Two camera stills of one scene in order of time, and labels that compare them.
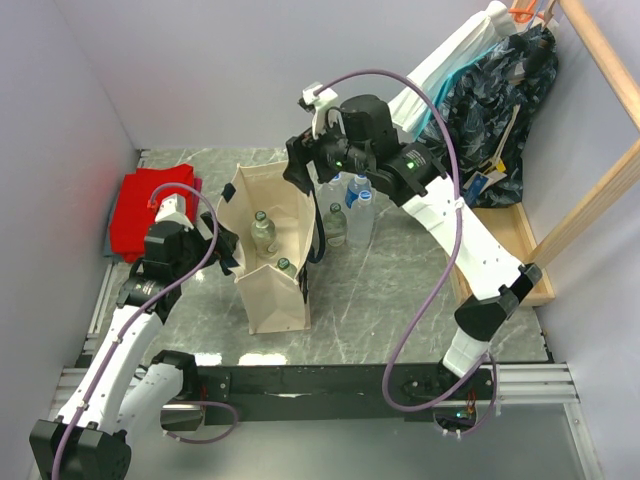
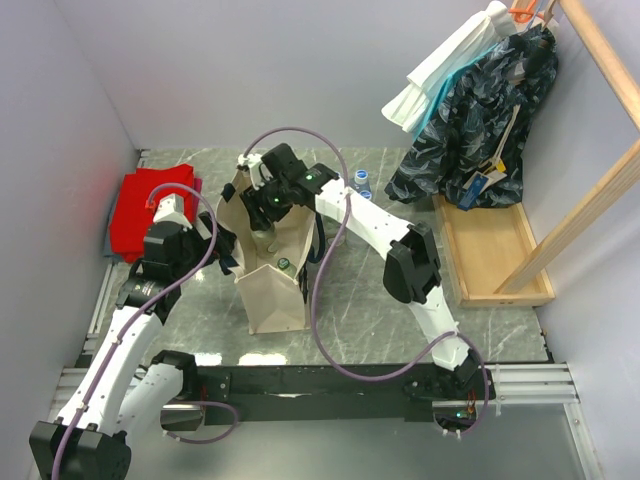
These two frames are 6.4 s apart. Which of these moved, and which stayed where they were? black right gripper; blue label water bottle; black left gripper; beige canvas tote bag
Moved: black right gripper
Stayed: blue label water bottle; black left gripper; beige canvas tote bag
